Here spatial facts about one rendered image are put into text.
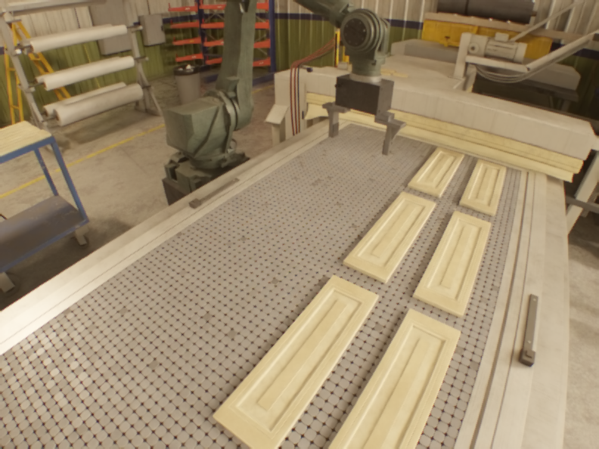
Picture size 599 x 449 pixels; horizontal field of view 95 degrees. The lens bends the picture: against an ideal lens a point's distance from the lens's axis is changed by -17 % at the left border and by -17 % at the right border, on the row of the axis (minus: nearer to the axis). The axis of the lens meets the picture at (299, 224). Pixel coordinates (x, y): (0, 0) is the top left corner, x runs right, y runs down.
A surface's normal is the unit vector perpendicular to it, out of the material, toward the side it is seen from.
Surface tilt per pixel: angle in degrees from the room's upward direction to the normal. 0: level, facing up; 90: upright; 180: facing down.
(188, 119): 90
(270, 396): 0
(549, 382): 0
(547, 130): 90
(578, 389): 0
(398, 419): 11
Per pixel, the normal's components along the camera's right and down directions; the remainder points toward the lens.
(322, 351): 0.16, -0.71
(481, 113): -0.57, 0.50
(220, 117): 0.76, 0.40
